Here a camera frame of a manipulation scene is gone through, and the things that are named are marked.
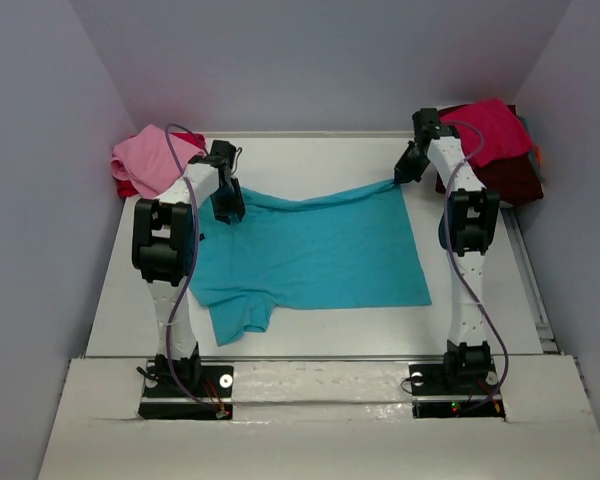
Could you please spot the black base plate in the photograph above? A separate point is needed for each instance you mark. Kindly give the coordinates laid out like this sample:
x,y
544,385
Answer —
x,y
163,399
434,396

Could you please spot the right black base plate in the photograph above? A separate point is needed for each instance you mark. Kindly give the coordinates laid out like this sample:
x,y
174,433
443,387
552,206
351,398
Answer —
x,y
434,396

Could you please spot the turquoise t shirt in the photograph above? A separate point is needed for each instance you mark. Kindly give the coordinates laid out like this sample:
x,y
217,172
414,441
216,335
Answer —
x,y
353,249

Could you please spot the dark red t shirt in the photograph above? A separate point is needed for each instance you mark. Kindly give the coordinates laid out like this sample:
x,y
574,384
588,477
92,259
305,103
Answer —
x,y
490,174

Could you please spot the magenta t shirt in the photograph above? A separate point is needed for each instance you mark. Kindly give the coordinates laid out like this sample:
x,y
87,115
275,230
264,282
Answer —
x,y
489,131

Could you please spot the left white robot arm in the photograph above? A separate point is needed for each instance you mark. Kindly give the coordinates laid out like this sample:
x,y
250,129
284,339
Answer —
x,y
165,237

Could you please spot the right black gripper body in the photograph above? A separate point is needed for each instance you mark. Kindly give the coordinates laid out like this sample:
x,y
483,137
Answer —
x,y
407,167

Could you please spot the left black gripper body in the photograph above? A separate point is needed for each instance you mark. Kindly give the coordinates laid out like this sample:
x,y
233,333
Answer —
x,y
229,204

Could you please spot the pink folded t shirt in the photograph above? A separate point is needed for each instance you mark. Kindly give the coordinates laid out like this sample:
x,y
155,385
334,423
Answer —
x,y
143,164

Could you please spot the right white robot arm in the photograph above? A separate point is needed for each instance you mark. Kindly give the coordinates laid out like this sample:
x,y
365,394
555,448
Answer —
x,y
466,231

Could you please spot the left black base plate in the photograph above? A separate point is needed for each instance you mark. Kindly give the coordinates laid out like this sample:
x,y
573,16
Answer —
x,y
163,399

